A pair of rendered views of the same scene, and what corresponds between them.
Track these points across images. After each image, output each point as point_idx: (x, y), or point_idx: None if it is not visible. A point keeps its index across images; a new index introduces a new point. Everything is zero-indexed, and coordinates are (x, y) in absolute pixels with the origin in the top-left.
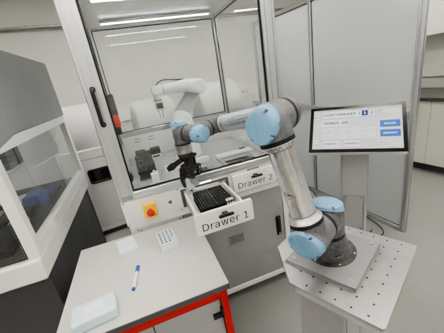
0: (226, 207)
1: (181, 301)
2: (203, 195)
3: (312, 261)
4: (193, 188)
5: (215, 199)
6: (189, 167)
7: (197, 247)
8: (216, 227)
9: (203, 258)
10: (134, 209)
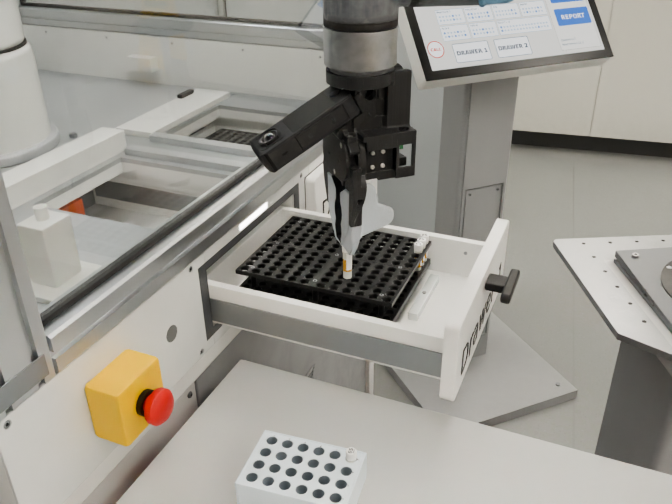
0: (490, 264)
1: None
2: (301, 261)
3: None
4: (384, 223)
5: (367, 259)
6: (391, 130)
7: (437, 445)
8: (473, 345)
9: (516, 463)
10: (54, 425)
